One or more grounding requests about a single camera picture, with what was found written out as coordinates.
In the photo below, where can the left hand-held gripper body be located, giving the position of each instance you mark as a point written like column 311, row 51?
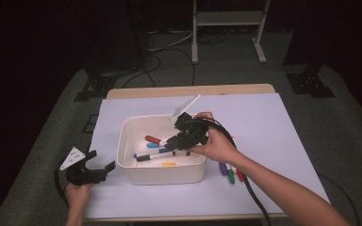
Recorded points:
column 83, row 175

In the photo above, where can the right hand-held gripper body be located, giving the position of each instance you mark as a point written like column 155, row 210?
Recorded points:
column 194, row 133

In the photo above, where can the dark blue marker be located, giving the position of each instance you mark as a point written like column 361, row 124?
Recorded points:
column 164, row 151

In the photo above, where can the light blue marker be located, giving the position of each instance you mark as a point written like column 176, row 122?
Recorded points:
column 151, row 145

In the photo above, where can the white plastic storage box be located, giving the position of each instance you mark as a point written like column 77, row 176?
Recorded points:
column 163, row 177

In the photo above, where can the black marker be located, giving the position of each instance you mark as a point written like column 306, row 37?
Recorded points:
column 143, row 158

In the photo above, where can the purple marker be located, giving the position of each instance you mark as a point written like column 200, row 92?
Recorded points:
column 223, row 169

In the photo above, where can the peach marker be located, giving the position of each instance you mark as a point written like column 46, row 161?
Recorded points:
column 233, row 169

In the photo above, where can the dark green marker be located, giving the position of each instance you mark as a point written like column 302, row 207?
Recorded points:
column 231, row 178

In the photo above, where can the person's left hand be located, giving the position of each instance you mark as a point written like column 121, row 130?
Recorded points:
column 77, row 196

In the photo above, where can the person's right hand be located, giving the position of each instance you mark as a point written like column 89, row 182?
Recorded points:
column 220, row 146

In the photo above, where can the white sheet covered board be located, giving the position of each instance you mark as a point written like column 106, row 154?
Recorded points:
column 169, row 201

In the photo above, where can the black stand base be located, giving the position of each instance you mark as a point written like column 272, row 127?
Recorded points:
column 309, row 84
column 95, row 86

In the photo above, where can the black floor frame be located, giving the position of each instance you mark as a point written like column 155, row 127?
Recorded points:
column 89, row 116

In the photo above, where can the white metal frame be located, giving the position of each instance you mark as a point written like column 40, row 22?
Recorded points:
column 227, row 18

